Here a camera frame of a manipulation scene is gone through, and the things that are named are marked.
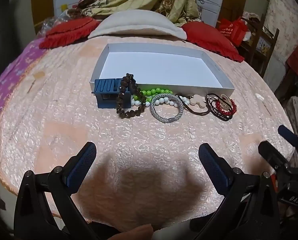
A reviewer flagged blue hair claw clip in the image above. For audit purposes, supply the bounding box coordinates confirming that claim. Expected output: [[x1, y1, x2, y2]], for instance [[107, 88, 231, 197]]
[[94, 79, 137, 109]]

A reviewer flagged pale floral cloth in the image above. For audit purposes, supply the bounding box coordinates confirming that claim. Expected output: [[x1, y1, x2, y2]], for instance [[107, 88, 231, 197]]
[[265, 0, 298, 63]]

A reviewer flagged purple floral sheet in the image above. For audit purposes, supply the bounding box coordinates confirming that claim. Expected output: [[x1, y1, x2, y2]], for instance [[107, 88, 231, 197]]
[[0, 40, 48, 120]]

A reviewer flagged cream cloth bundle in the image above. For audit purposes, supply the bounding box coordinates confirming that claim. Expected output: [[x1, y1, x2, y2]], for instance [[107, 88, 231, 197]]
[[284, 96, 298, 140]]

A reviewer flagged clear plastic bag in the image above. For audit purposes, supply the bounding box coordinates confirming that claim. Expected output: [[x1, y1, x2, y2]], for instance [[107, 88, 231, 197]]
[[40, 10, 72, 34]]

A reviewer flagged white bead bracelet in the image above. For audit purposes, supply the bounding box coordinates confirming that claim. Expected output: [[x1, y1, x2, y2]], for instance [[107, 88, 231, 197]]
[[131, 96, 190, 107]]

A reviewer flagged brown cord beige flower tie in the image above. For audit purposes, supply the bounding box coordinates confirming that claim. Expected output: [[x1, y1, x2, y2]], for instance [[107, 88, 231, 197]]
[[177, 94, 212, 117]]

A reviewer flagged red bead bracelet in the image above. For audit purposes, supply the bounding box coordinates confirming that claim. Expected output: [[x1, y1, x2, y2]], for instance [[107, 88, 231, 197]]
[[212, 99, 237, 117]]

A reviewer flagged silver mesh hair tie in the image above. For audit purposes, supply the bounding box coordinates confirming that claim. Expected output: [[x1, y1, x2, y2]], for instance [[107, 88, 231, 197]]
[[150, 93, 184, 124]]

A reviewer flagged brown bead bracelet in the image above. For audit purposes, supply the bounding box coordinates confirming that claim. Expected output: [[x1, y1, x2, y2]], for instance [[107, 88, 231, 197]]
[[116, 73, 147, 118]]

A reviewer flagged red shopping bag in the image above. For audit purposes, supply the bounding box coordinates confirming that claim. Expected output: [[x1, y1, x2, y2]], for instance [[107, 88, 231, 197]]
[[218, 17, 248, 47]]

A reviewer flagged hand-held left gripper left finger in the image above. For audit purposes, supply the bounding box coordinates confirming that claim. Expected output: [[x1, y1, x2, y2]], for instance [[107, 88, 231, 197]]
[[14, 142, 99, 240]]

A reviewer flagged wooden chair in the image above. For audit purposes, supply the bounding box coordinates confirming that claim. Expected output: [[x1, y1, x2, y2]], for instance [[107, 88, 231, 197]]
[[240, 14, 280, 78]]

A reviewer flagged person's left hand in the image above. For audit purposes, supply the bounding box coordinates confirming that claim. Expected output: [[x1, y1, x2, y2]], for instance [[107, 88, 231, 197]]
[[106, 224, 154, 240]]

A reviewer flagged white slatted headboard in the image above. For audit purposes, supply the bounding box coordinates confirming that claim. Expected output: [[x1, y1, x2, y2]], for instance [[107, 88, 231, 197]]
[[53, 0, 227, 28]]

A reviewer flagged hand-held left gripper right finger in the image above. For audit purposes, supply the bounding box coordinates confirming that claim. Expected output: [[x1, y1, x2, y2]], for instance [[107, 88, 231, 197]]
[[190, 143, 280, 240]]

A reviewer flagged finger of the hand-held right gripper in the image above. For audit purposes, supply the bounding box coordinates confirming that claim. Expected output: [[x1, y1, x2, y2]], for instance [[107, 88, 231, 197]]
[[278, 125, 298, 147], [258, 141, 292, 173]]

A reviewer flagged white shallow cardboard box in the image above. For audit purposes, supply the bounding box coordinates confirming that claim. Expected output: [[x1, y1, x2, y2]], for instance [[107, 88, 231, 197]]
[[90, 43, 235, 98]]

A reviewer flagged cream pillow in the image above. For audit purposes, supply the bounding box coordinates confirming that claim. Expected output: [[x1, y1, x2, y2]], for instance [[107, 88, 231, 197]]
[[88, 9, 187, 40]]

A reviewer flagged green bead bracelet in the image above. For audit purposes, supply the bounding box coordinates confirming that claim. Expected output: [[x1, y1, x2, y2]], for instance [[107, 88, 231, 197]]
[[133, 88, 174, 102]]

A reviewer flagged clear spiral hair tie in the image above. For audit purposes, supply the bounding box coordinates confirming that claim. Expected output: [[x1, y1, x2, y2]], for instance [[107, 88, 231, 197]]
[[219, 94, 233, 105]]

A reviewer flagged grey wardrobe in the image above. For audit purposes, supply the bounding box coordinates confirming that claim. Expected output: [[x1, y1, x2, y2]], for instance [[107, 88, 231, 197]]
[[0, 0, 37, 55]]

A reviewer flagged red frilled cushion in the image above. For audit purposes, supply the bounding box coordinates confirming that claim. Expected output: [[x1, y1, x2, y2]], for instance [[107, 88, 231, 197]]
[[181, 21, 245, 62], [39, 17, 102, 49]]

